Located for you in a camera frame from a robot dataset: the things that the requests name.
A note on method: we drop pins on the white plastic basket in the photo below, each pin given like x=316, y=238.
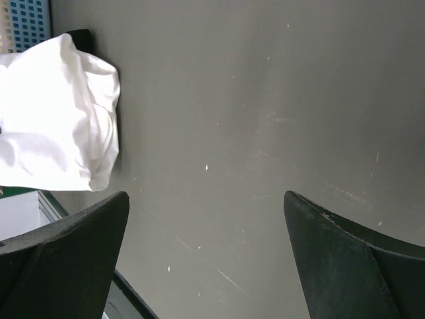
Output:
x=24, y=24

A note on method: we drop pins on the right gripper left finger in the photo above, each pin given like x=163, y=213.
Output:
x=64, y=269

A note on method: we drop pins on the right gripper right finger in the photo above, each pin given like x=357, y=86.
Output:
x=347, y=270

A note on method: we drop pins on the white t shirt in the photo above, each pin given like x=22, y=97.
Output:
x=59, y=127

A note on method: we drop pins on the black t shirt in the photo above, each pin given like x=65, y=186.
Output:
x=83, y=40

